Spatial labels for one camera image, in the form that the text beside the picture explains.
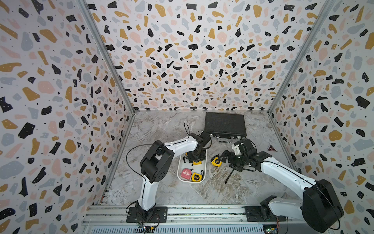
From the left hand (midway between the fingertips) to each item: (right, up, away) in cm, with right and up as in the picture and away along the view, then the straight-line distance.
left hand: (201, 160), depth 92 cm
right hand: (+12, +1, -8) cm, 15 cm away
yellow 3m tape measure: (+9, -1, -2) cm, 9 cm away
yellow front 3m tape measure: (-3, -8, -8) cm, 12 cm away
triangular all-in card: (+49, +6, +8) cm, 50 cm away
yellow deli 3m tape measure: (-4, -2, -2) cm, 5 cm away
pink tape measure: (-9, -6, -6) cm, 13 cm away
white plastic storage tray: (-12, -2, 0) cm, 12 cm away
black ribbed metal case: (+18, +22, +13) cm, 31 cm away
